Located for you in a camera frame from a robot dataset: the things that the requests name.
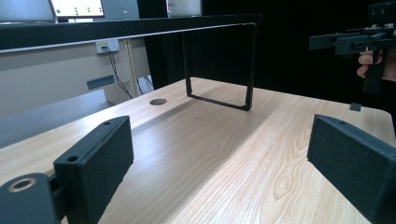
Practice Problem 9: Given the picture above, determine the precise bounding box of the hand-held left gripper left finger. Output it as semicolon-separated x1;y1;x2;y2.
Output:
53;115;135;224

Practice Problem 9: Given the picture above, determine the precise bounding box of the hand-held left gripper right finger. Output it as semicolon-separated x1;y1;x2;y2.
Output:
306;113;396;224

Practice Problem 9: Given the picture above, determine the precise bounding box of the black desk shelf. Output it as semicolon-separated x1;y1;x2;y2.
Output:
0;13;262;112

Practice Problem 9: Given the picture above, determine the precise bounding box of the black curtain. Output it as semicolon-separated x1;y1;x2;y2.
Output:
136;0;396;113

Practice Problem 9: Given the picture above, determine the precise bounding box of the beige office desk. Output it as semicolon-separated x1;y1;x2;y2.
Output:
0;36;155;149

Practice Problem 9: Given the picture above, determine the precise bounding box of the computer monitor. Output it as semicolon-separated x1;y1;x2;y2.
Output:
49;0;106;20

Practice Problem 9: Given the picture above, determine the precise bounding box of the black power cable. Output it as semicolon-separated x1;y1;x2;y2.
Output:
105;46;134;100

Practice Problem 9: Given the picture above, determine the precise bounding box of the white wall socket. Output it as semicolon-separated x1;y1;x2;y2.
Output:
94;38;120;55

